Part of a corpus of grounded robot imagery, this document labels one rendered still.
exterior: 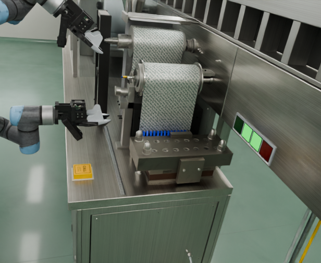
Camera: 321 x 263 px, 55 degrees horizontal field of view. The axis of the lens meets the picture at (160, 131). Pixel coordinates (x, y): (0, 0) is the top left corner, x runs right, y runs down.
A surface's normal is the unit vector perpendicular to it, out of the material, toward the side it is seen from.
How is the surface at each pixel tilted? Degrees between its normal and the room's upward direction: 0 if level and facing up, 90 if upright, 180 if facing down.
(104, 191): 0
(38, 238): 0
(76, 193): 0
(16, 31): 90
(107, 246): 90
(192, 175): 90
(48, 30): 90
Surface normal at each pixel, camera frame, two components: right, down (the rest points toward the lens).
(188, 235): 0.27, 0.49
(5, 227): 0.13, -0.87
